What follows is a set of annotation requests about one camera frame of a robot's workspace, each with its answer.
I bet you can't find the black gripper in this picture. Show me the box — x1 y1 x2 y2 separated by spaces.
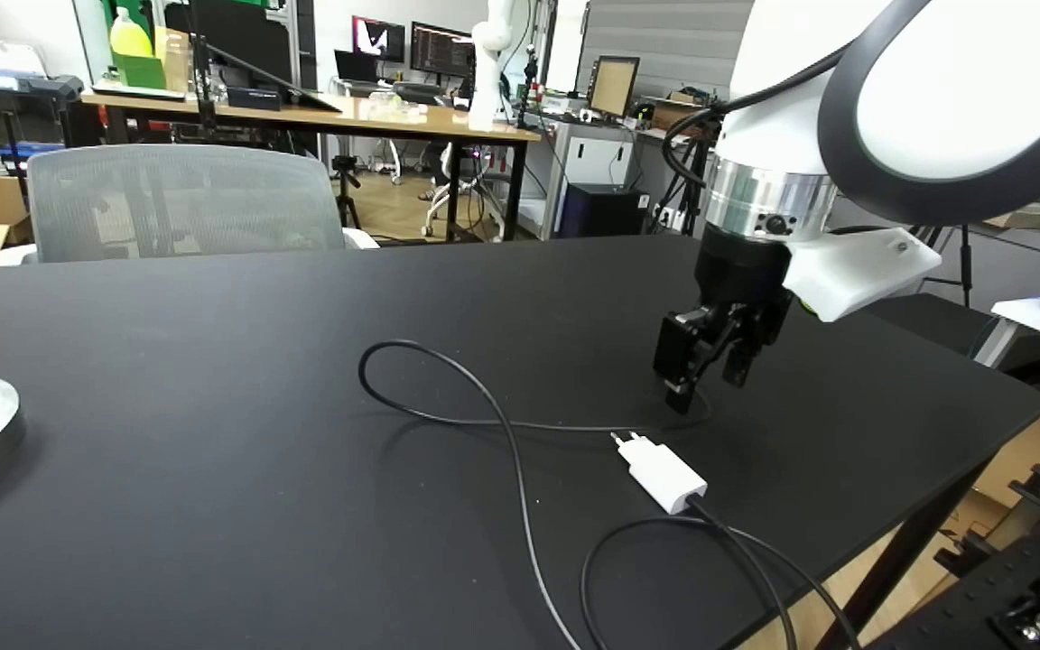
650 226 798 416

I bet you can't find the white charger plug adapter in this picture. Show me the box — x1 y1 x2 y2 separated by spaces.
608 425 713 520

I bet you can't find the black charger cable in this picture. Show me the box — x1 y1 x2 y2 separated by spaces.
353 334 866 650

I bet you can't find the white grey cabinet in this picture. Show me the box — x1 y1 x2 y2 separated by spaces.
518 113 648 243

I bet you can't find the black table leg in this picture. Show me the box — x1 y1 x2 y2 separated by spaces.
816 480 969 650

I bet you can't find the white curved stand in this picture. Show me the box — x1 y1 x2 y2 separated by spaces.
471 0 549 132

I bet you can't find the black metal rig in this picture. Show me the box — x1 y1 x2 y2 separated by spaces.
866 464 1040 650

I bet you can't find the dark computer monitor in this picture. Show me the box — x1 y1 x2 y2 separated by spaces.
408 18 478 78

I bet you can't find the small black tripod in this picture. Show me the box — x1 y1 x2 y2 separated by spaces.
328 154 370 232

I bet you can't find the long wooden desk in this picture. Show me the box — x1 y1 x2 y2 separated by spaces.
78 89 549 244

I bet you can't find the grey mesh office chair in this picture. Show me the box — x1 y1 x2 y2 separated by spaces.
0 139 383 272

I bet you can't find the black panel on boom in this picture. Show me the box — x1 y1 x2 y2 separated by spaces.
164 0 347 118

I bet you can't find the green yellow poster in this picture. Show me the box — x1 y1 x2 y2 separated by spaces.
69 0 172 102

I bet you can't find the dark equipment cart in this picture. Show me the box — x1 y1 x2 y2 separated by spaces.
0 69 86 160

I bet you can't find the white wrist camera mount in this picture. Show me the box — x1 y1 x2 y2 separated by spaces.
779 224 947 326

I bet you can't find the dark picture frame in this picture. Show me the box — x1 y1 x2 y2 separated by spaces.
586 55 648 122

